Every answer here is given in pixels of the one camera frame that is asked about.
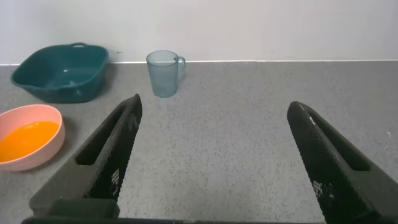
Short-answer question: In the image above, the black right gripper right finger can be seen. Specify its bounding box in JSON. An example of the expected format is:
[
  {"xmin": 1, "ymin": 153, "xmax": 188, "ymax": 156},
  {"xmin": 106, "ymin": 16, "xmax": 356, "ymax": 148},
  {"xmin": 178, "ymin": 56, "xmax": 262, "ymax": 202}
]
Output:
[{"xmin": 286, "ymin": 100, "xmax": 398, "ymax": 224}]

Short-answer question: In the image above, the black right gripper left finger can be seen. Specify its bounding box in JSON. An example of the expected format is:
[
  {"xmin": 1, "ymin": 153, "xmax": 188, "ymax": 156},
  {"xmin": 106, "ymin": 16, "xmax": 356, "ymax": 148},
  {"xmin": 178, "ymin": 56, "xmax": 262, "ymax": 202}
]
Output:
[{"xmin": 29, "ymin": 93, "xmax": 143, "ymax": 218}]

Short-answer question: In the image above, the clear cup with juice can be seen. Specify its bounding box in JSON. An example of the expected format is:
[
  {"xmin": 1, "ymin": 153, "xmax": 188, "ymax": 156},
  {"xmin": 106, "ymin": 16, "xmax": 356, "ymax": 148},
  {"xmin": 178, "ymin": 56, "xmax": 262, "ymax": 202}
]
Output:
[{"xmin": 146, "ymin": 50, "xmax": 187, "ymax": 98}]

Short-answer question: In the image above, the pink round bowl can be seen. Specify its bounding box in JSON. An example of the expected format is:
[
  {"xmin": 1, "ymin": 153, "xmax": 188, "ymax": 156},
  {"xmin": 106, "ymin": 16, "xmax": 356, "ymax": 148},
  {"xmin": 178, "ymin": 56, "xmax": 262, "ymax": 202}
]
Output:
[{"xmin": 0, "ymin": 104, "xmax": 66, "ymax": 172}]

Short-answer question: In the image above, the teal square plastic basin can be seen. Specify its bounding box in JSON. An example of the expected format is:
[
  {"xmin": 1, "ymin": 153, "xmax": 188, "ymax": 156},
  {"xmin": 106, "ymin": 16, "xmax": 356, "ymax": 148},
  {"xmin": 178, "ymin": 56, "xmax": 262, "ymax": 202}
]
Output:
[{"xmin": 10, "ymin": 42, "xmax": 109, "ymax": 104}]

